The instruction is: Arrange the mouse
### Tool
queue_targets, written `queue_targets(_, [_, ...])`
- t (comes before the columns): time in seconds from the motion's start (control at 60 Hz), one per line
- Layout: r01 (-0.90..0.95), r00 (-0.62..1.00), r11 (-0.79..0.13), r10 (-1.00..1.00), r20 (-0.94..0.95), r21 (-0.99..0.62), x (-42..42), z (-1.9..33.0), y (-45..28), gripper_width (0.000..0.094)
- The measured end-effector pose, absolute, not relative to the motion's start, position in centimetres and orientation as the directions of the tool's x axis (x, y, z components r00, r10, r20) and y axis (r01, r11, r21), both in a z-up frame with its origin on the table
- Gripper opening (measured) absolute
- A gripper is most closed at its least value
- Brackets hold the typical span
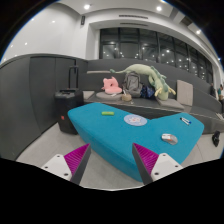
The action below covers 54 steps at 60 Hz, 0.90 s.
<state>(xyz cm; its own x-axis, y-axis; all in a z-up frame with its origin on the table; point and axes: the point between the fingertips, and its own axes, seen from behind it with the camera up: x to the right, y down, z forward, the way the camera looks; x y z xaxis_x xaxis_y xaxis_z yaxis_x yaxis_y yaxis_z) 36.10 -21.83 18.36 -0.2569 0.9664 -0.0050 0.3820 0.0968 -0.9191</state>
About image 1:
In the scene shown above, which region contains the green marker pen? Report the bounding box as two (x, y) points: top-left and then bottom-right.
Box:
(101, 111), (114, 116)

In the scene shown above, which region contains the grey backpack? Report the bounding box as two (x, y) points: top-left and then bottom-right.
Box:
(123, 72), (142, 98)

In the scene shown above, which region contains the wall mounted black speaker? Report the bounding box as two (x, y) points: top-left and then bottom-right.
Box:
(81, 16), (85, 25)

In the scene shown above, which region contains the dark blue bag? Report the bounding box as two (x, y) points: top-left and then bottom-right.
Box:
(140, 86), (155, 99)

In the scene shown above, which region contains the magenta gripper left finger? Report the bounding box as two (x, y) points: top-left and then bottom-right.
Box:
(42, 144), (91, 185)

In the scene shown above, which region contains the small beige cup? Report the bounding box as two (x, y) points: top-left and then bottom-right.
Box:
(121, 91), (132, 102)

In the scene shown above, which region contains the blue white marker pen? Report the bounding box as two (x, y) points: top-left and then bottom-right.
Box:
(180, 117), (191, 125)

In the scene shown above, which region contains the teal upholstered bench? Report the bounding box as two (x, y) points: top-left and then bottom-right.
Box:
(68, 103), (204, 182)

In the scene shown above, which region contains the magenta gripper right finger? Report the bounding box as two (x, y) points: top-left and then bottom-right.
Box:
(132, 143), (182, 185)

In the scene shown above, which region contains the green dragon plush toy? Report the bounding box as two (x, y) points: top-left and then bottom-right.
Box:
(110, 64), (176, 101)

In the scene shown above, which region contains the black portable speaker trolley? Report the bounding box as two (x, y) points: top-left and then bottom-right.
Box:
(54, 76), (84, 135)

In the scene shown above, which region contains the black shoe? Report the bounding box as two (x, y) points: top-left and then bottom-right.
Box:
(212, 131), (220, 147)

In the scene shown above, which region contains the pink plush toy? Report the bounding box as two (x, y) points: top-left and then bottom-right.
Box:
(102, 77), (122, 94)

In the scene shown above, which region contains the beige back cushion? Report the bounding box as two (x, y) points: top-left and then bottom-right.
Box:
(177, 80), (193, 106)

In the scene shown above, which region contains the grey white computer mouse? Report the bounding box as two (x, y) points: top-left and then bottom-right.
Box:
(161, 133), (178, 145)

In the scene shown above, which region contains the grey seat cushion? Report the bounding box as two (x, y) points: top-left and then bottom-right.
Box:
(96, 92), (121, 101)

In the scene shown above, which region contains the person in teal shirt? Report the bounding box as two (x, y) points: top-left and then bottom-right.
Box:
(217, 84), (224, 102)

